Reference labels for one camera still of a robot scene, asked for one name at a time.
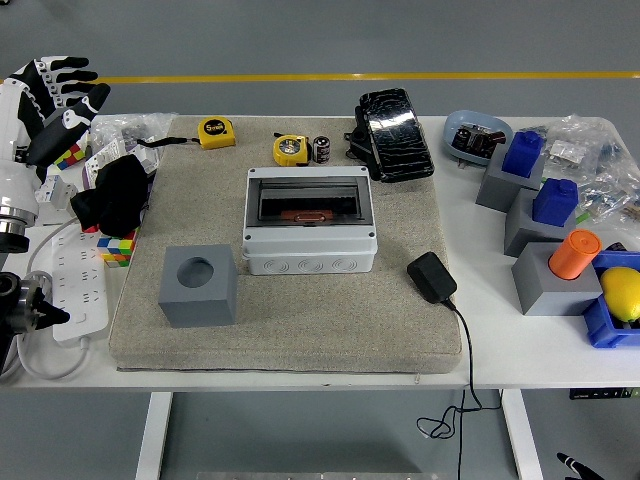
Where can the black cloth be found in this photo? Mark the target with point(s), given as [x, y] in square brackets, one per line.
[115, 195]

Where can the blue battery block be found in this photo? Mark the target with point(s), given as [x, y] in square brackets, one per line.
[522, 152]
[554, 202]

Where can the colourful puzzle cube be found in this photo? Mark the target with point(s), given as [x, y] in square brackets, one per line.
[70, 157]
[117, 247]

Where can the yellow tape measure clear face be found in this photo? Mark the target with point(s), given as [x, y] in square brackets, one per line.
[290, 150]

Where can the white power strip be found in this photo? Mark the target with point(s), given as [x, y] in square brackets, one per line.
[82, 300]

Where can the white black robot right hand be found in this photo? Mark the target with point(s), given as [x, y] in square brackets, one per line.
[580, 470]

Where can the small clear parts packet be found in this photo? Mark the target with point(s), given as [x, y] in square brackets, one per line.
[565, 151]

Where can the white purple parts packet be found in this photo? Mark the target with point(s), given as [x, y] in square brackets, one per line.
[97, 162]

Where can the white table leg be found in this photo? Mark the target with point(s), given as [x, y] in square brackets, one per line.
[522, 435]
[152, 435]

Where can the blue plastic bin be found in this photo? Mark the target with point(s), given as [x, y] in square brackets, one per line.
[600, 330]

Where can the green plastic strip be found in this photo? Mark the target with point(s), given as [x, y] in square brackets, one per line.
[582, 216]

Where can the glossy black tray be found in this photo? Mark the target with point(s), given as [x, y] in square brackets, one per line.
[397, 135]

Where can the light blue bowl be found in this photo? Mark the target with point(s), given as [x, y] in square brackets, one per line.
[457, 122]

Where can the grey block with round hole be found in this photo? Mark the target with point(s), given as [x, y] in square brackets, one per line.
[200, 300]

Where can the small black cylinder battery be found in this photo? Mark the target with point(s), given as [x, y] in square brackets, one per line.
[321, 150]

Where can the black table control panel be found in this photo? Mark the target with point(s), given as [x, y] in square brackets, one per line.
[600, 393]

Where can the white circuit breaker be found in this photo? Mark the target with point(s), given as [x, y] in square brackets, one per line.
[57, 192]

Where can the grey electrical box with lid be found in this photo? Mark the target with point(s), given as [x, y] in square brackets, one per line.
[310, 245]

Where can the black plastic clip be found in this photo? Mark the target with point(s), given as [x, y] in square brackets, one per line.
[359, 137]

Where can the black power adapter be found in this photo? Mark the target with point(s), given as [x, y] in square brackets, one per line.
[431, 276]

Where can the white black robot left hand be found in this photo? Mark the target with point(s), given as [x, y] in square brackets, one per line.
[15, 150]

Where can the dark electronic components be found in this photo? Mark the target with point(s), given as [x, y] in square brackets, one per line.
[475, 140]

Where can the yellow lemon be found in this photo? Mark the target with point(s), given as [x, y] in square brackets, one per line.
[622, 292]

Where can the beige fabric mat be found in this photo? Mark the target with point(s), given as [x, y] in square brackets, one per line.
[310, 320]

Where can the grey holder block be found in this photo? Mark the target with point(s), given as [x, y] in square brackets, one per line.
[492, 190]
[525, 230]
[550, 295]

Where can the clear plastic bags of parts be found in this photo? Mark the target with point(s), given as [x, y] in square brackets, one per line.
[610, 170]

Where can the clear plastic bag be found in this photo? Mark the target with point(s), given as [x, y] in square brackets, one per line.
[145, 122]

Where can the white terminal block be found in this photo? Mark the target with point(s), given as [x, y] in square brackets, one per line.
[149, 157]

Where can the orange cylinder battery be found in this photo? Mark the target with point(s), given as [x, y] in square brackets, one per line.
[575, 252]
[306, 216]

